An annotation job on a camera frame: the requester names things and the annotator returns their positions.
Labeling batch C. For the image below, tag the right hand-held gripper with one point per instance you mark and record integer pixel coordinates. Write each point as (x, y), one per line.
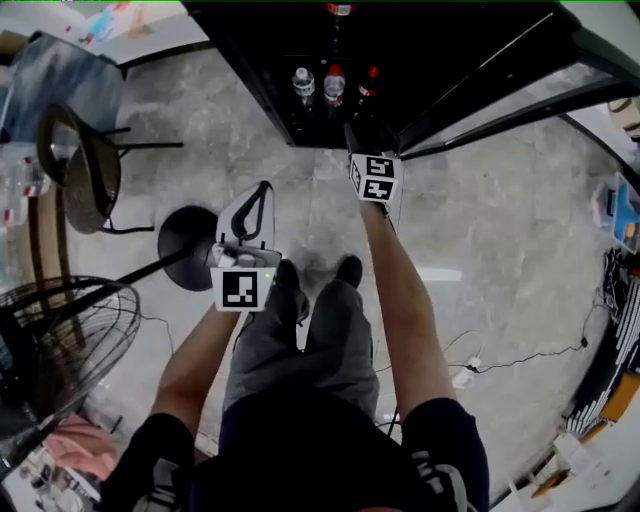
(376, 177)

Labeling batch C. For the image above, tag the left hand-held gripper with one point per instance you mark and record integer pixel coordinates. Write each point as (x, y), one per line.
(240, 292)

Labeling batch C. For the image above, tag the dark soda bottle red cap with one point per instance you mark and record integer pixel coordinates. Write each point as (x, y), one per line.
(368, 86)

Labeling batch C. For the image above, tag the black fridge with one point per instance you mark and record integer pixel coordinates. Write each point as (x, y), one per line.
(425, 45)

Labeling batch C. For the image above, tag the person's left forearm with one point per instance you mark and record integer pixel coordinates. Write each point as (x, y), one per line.
(195, 360)

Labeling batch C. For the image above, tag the person's right forearm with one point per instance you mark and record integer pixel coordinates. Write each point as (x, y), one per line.
(405, 310)

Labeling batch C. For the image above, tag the clear water bottle red cap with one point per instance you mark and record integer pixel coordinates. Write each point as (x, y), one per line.
(334, 84)
(340, 8)

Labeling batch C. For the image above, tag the clear water bottle white cap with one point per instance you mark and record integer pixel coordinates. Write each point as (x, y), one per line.
(303, 85)

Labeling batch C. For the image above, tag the grey marble floor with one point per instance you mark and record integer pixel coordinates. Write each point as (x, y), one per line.
(500, 225)

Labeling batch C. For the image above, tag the glass fridge door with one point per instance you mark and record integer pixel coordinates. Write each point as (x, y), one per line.
(525, 95)

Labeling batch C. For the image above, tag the person's left black shoe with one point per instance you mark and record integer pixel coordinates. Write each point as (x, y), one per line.
(287, 274)

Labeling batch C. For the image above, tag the person's black shoe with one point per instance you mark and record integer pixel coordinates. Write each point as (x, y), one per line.
(349, 271)
(287, 274)

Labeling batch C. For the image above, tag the person's right black shoe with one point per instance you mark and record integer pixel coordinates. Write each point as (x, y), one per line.
(349, 271)

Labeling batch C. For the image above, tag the person's grey trousers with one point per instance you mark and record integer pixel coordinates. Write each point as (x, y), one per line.
(300, 360)

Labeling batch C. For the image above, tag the black wicker chair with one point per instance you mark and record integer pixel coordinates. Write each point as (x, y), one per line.
(90, 185)

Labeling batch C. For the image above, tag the white table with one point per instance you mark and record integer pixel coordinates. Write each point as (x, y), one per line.
(150, 35)

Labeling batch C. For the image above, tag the white power strip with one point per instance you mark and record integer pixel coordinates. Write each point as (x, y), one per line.
(467, 372)

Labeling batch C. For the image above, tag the black standing fan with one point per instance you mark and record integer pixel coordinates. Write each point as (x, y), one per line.
(65, 340)

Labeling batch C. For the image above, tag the pack of water bottles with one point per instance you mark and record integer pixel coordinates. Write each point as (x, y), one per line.
(22, 182)

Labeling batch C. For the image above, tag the table with blue cloth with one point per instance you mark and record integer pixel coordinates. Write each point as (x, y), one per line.
(55, 80)

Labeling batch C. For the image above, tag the clear plastic storage box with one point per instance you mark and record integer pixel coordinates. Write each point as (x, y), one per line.
(617, 210)

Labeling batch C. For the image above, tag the person's dark shirt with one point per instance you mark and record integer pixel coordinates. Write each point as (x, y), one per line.
(310, 460)

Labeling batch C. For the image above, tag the pink cloth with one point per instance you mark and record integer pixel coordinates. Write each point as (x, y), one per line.
(82, 447)

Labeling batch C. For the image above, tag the black white striped mat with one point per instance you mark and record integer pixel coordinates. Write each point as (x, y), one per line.
(615, 360)

